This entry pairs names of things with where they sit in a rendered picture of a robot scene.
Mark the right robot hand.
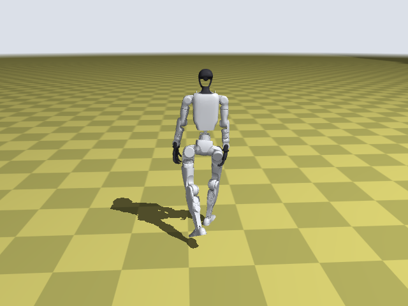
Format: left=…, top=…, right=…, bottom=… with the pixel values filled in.
left=217, top=144, right=229, bottom=166

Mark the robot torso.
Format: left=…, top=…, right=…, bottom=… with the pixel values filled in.
left=193, top=91, right=219, bottom=156

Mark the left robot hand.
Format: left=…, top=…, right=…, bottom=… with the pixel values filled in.
left=173, top=142, right=182, bottom=164

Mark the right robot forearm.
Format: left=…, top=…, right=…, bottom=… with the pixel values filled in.
left=221, top=120, right=230, bottom=149

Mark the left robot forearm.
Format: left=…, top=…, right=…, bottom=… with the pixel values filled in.
left=172, top=118, right=184, bottom=146

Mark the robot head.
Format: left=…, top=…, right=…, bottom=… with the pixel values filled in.
left=198, top=69, right=213, bottom=94

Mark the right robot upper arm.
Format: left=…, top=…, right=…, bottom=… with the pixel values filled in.
left=218, top=95, right=229, bottom=128

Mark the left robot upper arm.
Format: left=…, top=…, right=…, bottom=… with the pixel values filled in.
left=179, top=95, right=194, bottom=126

